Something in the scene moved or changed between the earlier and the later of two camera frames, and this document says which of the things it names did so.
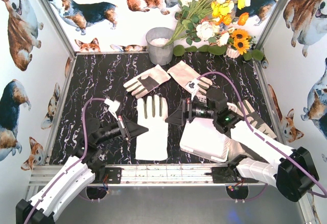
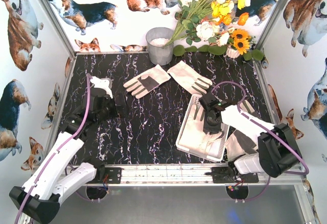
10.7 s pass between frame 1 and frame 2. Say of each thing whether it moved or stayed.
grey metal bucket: stayed
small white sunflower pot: stayed
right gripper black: moved
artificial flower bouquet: stayed
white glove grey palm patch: stayed
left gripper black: moved
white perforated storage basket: stayed
